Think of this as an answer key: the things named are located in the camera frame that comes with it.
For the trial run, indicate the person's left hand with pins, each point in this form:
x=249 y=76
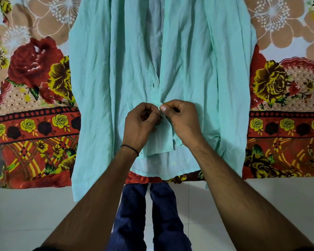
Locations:
x=138 y=125

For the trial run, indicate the person's right hand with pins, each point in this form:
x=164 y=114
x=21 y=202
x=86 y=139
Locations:
x=185 y=120

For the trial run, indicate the mint green shirt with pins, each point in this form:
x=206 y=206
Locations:
x=107 y=75

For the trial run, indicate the person's right forearm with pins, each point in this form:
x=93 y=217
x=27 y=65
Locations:
x=238 y=201

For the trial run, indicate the person's left forearm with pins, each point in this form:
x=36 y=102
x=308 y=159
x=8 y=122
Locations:
x=94 y=201

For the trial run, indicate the black thread wristband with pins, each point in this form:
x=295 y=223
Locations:
x=130 y=147

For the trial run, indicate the dark blue trousers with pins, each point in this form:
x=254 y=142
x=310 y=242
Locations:
x=130 y=219

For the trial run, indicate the floral patterned blanket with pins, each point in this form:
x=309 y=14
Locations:
x=28 y=122

